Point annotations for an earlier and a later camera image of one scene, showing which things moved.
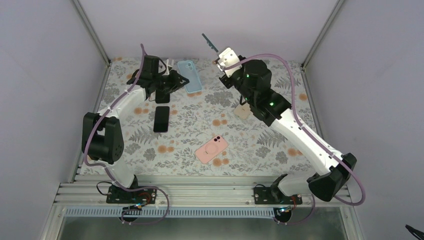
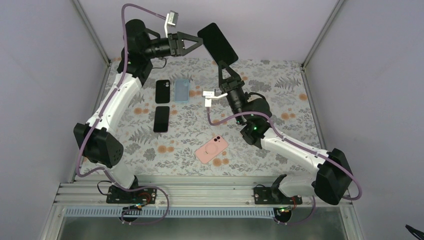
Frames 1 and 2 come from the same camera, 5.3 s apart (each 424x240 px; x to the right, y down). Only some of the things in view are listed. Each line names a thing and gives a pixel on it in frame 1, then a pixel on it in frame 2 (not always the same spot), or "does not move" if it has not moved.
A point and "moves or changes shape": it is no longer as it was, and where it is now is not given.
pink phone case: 211,148 does not move
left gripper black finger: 179,79 -> 181,36
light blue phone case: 187,68 -> 181,90
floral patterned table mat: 204,133 does not move
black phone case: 162,98 does not move
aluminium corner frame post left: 92,32 does not move
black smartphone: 161,119 does not move
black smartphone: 210,44 moves or changes shape
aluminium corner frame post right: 322,34 does not move
